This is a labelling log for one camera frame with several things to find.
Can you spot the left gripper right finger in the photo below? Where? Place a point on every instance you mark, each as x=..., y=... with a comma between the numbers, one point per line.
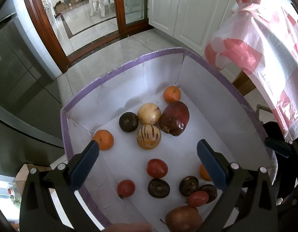
x=247, y=202

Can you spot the large red tomato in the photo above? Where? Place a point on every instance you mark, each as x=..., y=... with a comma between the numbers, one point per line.
x=156, y=168

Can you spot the yellow striped melon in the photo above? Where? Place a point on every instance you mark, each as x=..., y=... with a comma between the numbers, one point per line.
x=148, y=137

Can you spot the white kitchen cabinet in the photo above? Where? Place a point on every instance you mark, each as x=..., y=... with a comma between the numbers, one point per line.
x=192, y=22

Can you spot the dark mangosteen far right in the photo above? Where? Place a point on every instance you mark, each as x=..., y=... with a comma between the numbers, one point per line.
x=210, y=190

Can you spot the dark mangosteen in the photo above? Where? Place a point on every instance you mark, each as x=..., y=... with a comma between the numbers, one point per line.
x=188, y=185
x=158, y=188
x=128, y=122
x=210, y=190

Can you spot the small orange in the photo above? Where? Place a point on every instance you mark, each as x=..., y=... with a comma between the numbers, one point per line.
x=204, y=174

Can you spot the oval red tomato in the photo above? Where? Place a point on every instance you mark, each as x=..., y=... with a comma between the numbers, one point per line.
x=197, y=199

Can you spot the dark mangosteen front right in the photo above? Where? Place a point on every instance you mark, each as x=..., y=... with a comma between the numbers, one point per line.
x=188, y=185

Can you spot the brown red apple front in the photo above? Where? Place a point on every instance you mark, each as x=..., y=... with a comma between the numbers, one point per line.
x=184, y=218

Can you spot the dark refrigerator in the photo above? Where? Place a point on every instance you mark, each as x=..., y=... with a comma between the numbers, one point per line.
x=29, y=104

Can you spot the small red tomato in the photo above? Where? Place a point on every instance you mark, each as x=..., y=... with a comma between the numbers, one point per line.
x=126, y=188

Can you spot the dark mangosteen front left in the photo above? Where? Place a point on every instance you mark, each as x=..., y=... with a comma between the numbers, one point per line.
x=158, y=188

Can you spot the large orange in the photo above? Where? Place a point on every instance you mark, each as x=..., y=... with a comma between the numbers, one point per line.
x=104, y=139

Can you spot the white box purple rim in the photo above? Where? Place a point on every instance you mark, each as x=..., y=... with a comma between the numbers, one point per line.
x=218, y=113

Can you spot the dark red apple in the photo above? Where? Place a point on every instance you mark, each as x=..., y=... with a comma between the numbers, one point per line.
x=174, y=118

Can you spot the orange at box corner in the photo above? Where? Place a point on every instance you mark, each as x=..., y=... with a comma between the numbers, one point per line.
x=172, y=94

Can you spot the pale yellow round fruit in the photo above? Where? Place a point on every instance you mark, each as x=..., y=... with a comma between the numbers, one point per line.
x=149, y=113

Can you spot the red white checkered tablecloth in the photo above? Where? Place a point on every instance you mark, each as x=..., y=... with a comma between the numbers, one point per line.
x=261, y=38

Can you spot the wooden door frame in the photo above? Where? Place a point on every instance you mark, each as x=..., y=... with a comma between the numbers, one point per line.
x=69, y=33

